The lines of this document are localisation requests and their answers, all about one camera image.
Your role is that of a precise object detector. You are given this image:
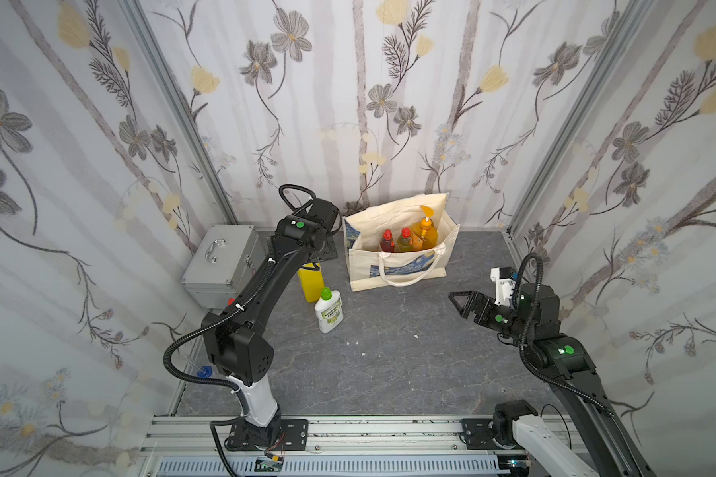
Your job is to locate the red dish soap bottle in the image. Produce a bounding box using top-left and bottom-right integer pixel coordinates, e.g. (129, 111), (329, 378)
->
(380, 230), (395, 254)

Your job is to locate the large yellow pump soap bottle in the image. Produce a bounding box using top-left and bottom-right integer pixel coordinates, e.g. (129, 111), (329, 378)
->
(298, 262), (324, 303)

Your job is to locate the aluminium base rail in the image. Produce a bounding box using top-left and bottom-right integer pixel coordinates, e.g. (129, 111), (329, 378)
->
(127, 413), (640, 477)

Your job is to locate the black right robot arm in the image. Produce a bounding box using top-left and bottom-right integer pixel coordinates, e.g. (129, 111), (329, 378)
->
(449, 282), (654, 476)

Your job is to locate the yellow-green dish soap red cap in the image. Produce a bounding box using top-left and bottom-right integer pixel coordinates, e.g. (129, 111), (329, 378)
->
(396, 228), (414, 252)

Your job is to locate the small blue object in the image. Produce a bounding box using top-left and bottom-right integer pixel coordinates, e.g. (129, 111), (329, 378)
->
(196, 366), (213, 379)

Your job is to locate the silver metal case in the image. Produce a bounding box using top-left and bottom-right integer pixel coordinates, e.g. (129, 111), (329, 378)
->
(181, 224), (267, 309)

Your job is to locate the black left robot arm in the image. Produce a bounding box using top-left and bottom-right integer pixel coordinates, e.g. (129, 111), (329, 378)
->
(163, 210), (342, 448)

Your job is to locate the white bottle green cap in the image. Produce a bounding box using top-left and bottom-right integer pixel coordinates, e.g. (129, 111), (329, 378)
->
(314, 287), (344, 334)

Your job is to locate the cream starry night tote bag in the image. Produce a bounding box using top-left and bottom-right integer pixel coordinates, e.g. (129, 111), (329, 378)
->
(344, 194), (459, 292)

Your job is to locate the orange pump soap bottle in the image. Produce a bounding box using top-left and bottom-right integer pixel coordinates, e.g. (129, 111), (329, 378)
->
(411, 206), (438, 252)

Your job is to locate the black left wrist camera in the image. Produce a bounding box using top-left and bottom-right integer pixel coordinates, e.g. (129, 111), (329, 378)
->
(304, 198), (343, 237)

